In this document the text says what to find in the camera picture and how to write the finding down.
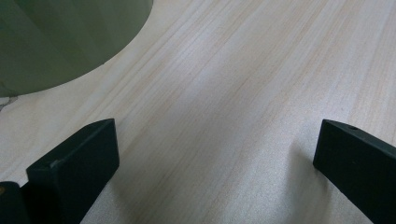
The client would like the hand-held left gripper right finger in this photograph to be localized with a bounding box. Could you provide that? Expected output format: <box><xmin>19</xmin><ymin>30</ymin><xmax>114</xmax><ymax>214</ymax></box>
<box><xmin>312</xmin><ymin>119</ymin><xmax>396</xmax><ymax>224</ymax></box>

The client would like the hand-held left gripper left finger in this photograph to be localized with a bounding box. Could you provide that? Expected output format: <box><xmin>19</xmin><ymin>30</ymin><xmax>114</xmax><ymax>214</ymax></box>
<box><xmin>21</xmin><ymin>118</ymin><xmax>120</xmax><ymax>224</ymax></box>

